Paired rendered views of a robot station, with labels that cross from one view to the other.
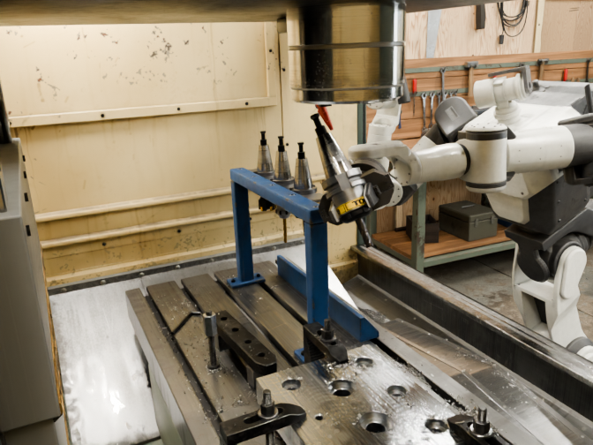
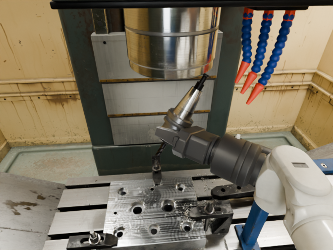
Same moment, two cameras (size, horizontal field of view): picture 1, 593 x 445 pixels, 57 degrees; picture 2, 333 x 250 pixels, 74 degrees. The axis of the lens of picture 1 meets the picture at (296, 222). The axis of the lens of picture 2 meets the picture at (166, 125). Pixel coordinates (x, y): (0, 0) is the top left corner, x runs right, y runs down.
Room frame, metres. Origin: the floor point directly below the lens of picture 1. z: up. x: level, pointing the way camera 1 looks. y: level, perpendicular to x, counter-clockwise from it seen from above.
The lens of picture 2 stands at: (0.92, -0.46, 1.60)
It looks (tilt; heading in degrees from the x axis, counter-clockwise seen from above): 35 degrees down; 110
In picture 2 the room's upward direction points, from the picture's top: straight up
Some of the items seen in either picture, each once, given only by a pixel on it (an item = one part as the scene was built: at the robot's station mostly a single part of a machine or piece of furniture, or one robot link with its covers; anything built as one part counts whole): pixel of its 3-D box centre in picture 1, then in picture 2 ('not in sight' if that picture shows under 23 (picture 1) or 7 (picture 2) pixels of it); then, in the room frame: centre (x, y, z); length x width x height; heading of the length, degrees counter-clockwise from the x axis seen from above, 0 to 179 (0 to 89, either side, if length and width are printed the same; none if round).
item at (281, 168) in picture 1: (281, 164); not in sight; (1.31, 0.03, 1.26); 0.04 x 0.04 x 0.07
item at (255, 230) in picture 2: (317, 290); (258, 213); (1.04, -0.04, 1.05); 0.10 x 0.05 x 0.30; 115
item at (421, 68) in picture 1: (520, 159); not in sight; (3.85, -1.61, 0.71); 2.21 x 0.95 x 1.43; 112
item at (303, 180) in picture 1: (302, 172); not in sight; (1.21, -0.02, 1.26); 0.04 x 0.04 x 0.07
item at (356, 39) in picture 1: (346, 54); (171, 30); (0.79, -0.08, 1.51); 0.16 x 0.16 x 0.12
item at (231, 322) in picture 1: (242, 349); (245, 192); (1.01, 0.12, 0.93); 0.26 x 0.05 x 0.06; 30
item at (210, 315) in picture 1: (211, 339); not in sight; (1.00, 0.18, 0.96); 0.03 x 0.03 x 0.13
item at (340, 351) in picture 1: (326, 353); (209, 216); (0.91, -0.05, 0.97); 0.13 x 0.03 x 0.15; 25
